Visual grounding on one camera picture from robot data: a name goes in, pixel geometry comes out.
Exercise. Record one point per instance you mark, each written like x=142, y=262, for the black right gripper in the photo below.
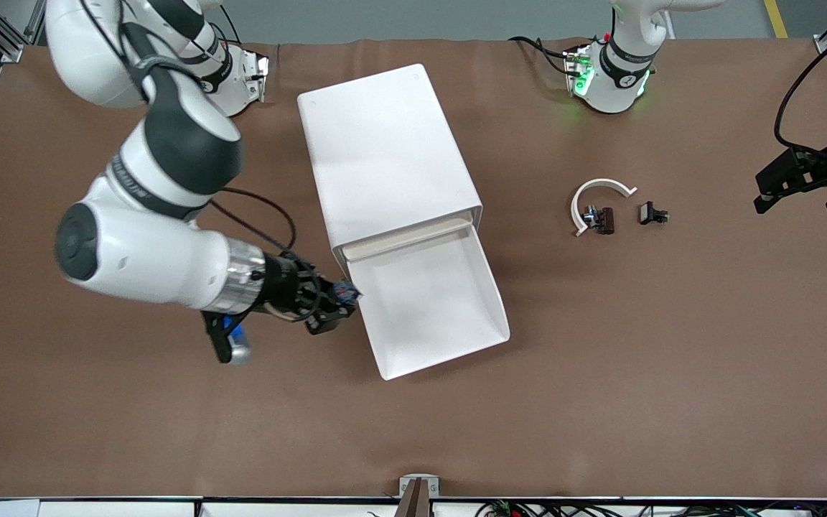
x=282, y=283

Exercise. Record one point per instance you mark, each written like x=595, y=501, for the red push button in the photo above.
x=349, y=291

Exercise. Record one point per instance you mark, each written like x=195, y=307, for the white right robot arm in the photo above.
x=155, y=258

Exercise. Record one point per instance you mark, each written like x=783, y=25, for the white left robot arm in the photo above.
x=622, y=79

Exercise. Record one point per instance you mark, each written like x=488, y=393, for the small black clip component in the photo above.
x=647, y=212

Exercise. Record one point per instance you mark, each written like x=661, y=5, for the brown table mat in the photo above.
x=241, y=431

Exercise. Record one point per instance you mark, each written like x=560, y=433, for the white curved plastic piece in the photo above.
x=604, y=182

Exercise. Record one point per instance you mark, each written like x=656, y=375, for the small brown black component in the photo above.
x=604, y=220

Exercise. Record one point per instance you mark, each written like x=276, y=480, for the grey metal post bracket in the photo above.
x=406, y=487

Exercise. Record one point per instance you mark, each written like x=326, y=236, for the aluminium camera post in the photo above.
x=415, y=502

